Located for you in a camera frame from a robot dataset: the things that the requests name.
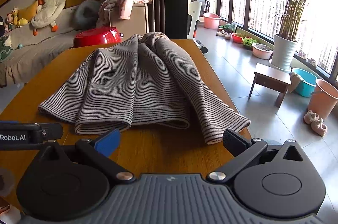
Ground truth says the small doll toy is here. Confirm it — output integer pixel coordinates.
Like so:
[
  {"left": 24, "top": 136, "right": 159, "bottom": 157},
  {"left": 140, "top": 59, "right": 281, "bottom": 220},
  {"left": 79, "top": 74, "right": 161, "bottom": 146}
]
[{"left": 4, "top": 13, "right": 14, "bottom": 32}]

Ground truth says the pink fluffy slipper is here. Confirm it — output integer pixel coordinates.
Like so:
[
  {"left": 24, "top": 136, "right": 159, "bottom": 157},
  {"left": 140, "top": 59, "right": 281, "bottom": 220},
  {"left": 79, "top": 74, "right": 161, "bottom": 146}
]
[
  {"left": 310, "top": 118, "right": 328, "bottom": 137},
  {"left": 304, "top": 110, "right": 319, "bottom": 125}
]

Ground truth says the red round stool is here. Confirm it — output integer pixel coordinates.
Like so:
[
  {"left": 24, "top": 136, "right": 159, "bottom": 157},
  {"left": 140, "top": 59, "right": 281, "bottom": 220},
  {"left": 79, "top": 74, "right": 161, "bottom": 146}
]
[{"left": 73, "top": 27, "right": 124, "bottom": 48}]

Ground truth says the red plastic basin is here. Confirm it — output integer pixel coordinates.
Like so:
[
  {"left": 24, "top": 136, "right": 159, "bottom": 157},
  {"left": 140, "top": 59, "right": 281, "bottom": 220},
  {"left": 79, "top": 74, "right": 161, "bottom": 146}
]
[{"left": 232, "top": 33, "right": 251, "bottom": 44}]

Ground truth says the small brown wooden stool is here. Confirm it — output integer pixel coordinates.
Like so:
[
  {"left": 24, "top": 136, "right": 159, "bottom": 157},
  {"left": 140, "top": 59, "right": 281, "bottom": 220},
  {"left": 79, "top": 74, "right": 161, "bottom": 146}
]
[{"left": 248, "top": 63, "right": 292, "bottom": 108}]

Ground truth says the pink plastic bucket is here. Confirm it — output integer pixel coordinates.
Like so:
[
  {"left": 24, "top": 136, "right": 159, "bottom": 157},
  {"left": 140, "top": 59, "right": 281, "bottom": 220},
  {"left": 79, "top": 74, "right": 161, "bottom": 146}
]
[{"left": 308, "top": 79, "right": 338, "bottom": 120}]

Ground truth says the white duck plush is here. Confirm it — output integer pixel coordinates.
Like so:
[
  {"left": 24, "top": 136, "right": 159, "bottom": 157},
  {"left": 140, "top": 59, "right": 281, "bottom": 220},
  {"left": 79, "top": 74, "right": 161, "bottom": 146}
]
[{"left": 31, "top": 0, "right": 67, "bottom": 36}]

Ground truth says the yellow plush toy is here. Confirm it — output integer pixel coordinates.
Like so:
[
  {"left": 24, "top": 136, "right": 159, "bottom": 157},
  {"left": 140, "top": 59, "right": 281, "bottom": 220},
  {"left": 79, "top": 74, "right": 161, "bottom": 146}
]
[{"left": 11, "top": 8, "right": 20, "bottom": 28}]

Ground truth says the pink clothes pile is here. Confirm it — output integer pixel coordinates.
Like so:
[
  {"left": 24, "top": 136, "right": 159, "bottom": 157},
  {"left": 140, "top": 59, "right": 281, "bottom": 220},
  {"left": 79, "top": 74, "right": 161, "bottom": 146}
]
[{"left": 96, "top": 0, "right": 153, "bottom": 28}]

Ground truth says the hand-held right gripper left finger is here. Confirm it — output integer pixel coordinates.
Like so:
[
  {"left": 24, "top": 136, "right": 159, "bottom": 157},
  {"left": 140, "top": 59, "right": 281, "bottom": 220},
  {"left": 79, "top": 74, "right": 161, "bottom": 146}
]
[{"left": 35, "top": 128, "right": 136, "bottom": 184}]

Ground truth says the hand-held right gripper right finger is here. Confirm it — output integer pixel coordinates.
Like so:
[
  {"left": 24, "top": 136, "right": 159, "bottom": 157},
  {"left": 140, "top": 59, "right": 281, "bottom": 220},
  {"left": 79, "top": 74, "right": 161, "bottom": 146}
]
[{"left": 207, "top": 128, "right": 304, "bottom": 183}]

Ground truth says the potted palm in white pot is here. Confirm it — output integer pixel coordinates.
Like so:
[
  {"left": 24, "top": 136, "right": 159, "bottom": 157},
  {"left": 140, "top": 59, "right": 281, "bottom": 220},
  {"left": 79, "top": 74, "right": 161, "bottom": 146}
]
[{"left": 269, "top": 0, "right": 338, "bottom": 71}]

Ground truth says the pair of small shoes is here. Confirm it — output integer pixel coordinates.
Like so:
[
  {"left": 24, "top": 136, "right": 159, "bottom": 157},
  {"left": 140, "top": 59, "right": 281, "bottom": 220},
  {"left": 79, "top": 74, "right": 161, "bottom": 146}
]
[{"left": 217, "top": 30, "right": 233, "bottom": 40}]

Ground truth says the green dinosaur plush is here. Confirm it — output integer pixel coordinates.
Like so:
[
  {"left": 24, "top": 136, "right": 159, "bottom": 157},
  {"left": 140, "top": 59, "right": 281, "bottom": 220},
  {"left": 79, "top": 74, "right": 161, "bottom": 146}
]
[{"left": 0, "top": 35, "right": 14, "bottom": 63}]

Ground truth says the small yellow cushion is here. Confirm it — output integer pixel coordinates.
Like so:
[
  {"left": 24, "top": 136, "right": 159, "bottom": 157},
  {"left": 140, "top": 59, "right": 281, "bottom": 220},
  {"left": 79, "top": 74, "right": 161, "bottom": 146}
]
[{"left": 18, "top": 1, "right": 39, "bottom": 22}]

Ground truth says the white floor appliance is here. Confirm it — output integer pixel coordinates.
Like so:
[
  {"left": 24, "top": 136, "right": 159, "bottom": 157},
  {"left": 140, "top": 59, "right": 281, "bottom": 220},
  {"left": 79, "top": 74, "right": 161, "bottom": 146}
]
[{"left": 187, "top": 0, "right": 211, "bottom": 54}]

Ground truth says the black framed window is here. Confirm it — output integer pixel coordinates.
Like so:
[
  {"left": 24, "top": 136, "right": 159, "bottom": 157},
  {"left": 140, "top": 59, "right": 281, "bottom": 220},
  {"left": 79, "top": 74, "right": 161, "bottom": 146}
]
[{"left": 220, "top": 0, "right": 338, "bottom": 87}]

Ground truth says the striped grey sweater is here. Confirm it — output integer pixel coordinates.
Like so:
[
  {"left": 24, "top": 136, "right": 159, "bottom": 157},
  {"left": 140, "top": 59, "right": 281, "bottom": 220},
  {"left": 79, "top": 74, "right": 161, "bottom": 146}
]
[{"left": 38, "top": 32, "right": 251, "bottom": 145}]

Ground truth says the blue plastic basin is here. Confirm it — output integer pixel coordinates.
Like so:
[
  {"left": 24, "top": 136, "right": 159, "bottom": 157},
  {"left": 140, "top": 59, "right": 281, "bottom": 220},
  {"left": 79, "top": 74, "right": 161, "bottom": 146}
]
[{"left": 290, "top": 68, "right": 319, "bottom": 97}]

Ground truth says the tray of green plants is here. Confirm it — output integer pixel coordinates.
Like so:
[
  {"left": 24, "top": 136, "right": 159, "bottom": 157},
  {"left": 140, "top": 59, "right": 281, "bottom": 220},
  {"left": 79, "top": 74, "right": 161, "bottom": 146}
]
[{"left": 241, "top": 37, "right": 258, "bottom": 50}]

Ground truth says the beige sofa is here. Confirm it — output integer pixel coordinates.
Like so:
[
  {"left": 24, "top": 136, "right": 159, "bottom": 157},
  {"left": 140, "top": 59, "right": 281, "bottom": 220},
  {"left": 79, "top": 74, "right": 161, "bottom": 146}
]
[{"left": 0, "top": 0, "right": 149, "bottom": 87}]

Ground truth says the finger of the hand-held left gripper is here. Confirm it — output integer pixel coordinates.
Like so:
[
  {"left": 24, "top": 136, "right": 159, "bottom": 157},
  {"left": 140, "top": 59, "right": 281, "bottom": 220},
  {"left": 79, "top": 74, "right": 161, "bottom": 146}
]
[{"left": 30, "top": 123, "right": 64, "bottom": 145}]

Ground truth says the grey donut pillow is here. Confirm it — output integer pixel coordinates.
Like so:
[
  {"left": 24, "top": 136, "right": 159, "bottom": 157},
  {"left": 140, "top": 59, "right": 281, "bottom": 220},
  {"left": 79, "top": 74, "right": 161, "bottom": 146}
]
[{"left": 72, "top": 0, "right": 102, "bottom": 30}]

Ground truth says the pink plastic basin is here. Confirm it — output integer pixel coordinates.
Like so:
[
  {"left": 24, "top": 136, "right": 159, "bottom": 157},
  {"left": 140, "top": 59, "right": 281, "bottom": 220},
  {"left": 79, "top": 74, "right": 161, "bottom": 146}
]
[{"left": 203, "top": 12, "right": 221, "bottom": 30}]

